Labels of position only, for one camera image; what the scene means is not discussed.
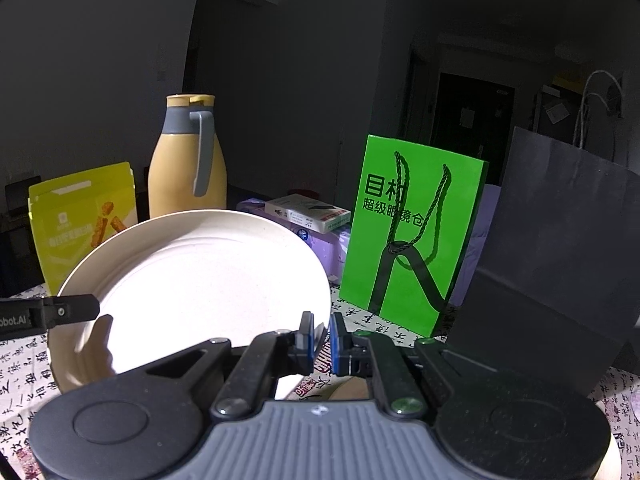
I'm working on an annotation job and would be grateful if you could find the yellow-green snack box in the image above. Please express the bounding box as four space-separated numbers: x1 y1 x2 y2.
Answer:
28 162 138 295

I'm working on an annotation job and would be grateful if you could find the calligraphy print tablecloth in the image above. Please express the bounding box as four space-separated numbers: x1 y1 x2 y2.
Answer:
1 285 639 479

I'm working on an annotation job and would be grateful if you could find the cream white plate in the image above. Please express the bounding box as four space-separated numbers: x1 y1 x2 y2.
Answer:
48 209 331 392

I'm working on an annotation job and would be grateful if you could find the purple tissue pack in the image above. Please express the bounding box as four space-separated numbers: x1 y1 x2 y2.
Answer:
236 198 350 285

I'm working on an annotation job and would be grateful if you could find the black paper bag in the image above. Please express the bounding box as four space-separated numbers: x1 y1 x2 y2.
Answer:
447 127 639 396

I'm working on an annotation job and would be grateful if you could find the green paper bag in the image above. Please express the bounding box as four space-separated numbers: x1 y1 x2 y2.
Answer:
340 136 487 336

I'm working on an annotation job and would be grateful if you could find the small white box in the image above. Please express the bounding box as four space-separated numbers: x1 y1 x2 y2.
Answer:
265 194 352 234

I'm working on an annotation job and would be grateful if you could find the yellow thermos jug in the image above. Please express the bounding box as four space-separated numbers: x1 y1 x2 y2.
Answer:
148 94 227 218

